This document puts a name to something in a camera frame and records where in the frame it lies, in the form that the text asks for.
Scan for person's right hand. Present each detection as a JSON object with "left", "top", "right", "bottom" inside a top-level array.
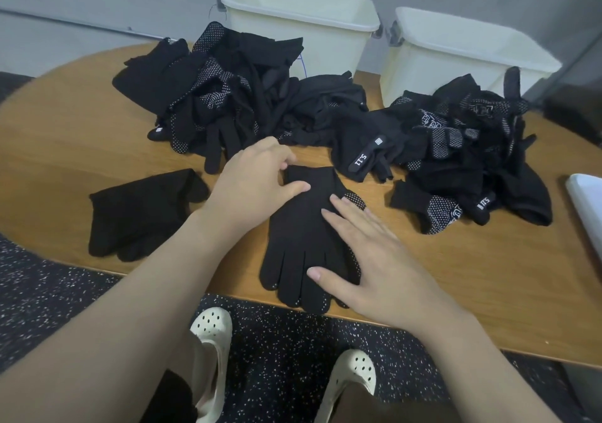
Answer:
[{"left": 307, "top": 194, "right": 472, "bottom": 331}]

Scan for person's left hand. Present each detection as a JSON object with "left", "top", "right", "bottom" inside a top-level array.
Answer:
[{"left": 200, "top": 136, "right": 312, "bottom": 243}]

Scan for black dotted glove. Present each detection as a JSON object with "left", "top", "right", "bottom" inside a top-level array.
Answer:
[
  {"left": 258, "top": 165, "right": 363, "bottom": 316},
  {"left": 282, "top": 189, "right": 368, "bottom": 314}
]

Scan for pile of black gloves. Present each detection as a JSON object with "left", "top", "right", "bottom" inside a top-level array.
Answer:
[
  {"left": 112, "top": 21, "right": 554, "bottom": 236},
  {"left": 88, "top": 169, "right": 211, "bottom": 262}
]

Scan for stack of black gloves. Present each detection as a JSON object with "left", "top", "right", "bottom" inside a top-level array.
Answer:
[{"left": 88, "top": 169, "right": 211, "bottom": 262}]

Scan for white plastic bin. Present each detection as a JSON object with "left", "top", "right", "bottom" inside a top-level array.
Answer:
[
  {"left": 218, "top": 0, "right": 382, "bottom": 79},
  {"left": 379, "top": 6, "right": 562, "bottom": 107}
]

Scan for person's left forearm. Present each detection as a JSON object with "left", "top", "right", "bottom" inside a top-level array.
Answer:
[{"left": 0, "top": 211, "right": 236, "bottom": 423}]

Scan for person's right white shoe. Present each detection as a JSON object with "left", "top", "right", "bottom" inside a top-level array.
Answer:
[{"left": 313, "top": 348, "right": 378, "bottom": 423}]

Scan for person's white shoe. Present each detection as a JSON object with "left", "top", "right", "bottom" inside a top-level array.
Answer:
[
  {"left": 190, "top": 307, "right": 233, "bottom": 423},
  {"left": 313, "top": 348, "right": 378, "bottom": 423}
]

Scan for person's left white shoe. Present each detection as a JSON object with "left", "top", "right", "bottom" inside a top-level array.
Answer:
[{"left": 190, "top": 307, "right": 233, "bottom": 423}]

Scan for person's left leg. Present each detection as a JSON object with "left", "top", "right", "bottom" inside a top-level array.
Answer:
[{"left": 141, "top": 324, "right": 206, "bottom": 423}]

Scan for white flat tray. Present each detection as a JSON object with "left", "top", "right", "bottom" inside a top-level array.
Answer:
[{"left": 565, "top": 174, "right": 602, "bottom": 259}]

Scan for grey wall pipe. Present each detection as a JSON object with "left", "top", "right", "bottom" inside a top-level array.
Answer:
[{"left": 0, "top": 8, "right": 222, "bottom": 41}]

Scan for metal rack frame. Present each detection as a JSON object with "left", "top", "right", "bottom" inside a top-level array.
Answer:
[{"left": 541, "top": 23, "right": 602, "bottom": 147}]

